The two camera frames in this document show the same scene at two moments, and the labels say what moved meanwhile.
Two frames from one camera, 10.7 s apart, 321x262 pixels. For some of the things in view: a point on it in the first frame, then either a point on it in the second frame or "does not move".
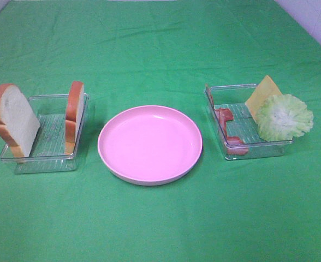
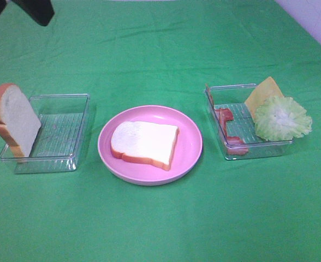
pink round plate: x=150 y=145 does not move
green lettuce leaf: x=282 y=117 does not move
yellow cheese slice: x=266 y=89 does not move
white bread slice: x=73 y=115 to x=145 y=142
